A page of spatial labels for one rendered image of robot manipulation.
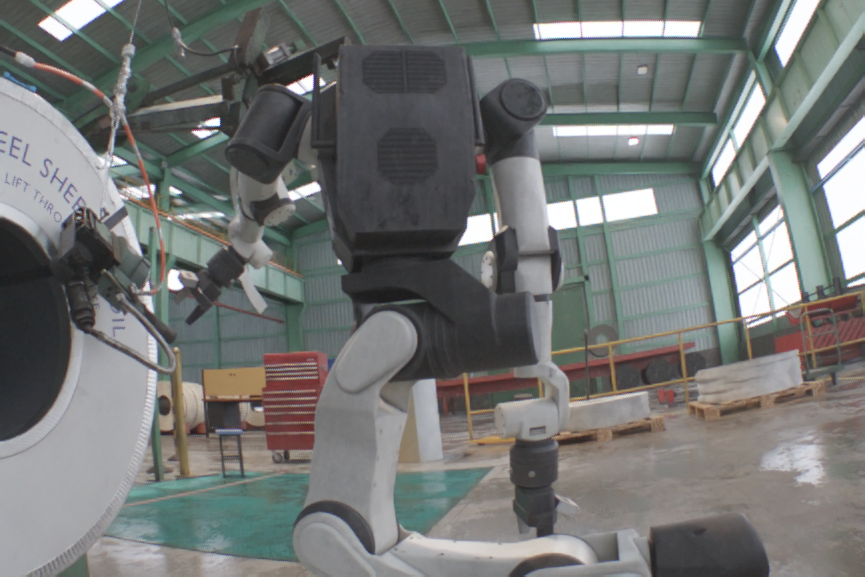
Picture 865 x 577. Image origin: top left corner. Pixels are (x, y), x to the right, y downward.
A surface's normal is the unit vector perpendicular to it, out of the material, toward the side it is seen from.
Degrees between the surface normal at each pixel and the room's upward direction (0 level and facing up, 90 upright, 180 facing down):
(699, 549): 51
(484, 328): 113
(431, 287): 90
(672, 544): 40
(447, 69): 90
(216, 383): 90
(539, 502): 101
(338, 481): 90
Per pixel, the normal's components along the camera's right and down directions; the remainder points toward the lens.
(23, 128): 0.97, -0.15
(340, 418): -0.26, 0.19
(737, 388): -0.68, -0.14
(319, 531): -0.26, -0.24
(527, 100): 0.20, -0.29
